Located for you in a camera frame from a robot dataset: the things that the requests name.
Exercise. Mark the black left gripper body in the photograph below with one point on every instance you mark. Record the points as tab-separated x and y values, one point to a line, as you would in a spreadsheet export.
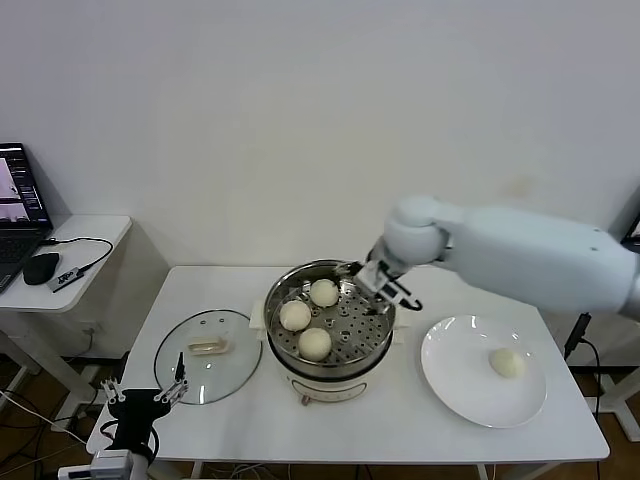
140	405

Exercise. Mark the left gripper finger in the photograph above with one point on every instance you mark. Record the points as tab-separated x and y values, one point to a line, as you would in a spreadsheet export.
112	392
177	372

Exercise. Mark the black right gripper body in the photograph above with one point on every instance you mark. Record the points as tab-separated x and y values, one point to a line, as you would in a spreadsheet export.
371	277

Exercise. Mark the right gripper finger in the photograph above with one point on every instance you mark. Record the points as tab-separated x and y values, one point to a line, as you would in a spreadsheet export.
348	268
379	309

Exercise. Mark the white steamed baozi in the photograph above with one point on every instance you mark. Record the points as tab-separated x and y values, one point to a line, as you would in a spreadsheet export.
324	293
295	315
507	362
315	344

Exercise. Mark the round glass pot lid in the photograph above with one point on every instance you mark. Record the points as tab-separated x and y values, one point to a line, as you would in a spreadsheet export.
220	370

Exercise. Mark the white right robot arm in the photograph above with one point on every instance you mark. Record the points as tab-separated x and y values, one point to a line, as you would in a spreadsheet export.
525	250

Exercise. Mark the steel steamer basket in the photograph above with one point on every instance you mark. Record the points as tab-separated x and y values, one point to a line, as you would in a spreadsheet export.
360	330

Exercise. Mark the cream electric pot base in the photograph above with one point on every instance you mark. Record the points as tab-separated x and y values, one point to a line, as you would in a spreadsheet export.
325	387

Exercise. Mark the white round plate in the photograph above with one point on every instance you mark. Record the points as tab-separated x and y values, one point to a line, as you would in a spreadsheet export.
450	380

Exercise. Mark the grey usb hub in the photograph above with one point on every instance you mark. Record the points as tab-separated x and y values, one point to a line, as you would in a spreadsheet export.
64	280

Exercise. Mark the white side table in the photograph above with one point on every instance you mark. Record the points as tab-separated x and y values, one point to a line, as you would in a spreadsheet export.
90	260

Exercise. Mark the black computer mouse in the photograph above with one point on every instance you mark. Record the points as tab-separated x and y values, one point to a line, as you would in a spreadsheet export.
41	269

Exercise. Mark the black open laptop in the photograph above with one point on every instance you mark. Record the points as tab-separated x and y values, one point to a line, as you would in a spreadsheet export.
15	250

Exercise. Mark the dark laptop on desk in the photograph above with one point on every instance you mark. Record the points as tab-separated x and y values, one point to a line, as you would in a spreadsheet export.
635	220

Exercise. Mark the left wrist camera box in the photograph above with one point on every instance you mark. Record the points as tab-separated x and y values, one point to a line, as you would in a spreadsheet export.
112	459

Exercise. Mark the white wall socket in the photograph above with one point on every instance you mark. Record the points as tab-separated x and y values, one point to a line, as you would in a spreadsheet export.
90	331

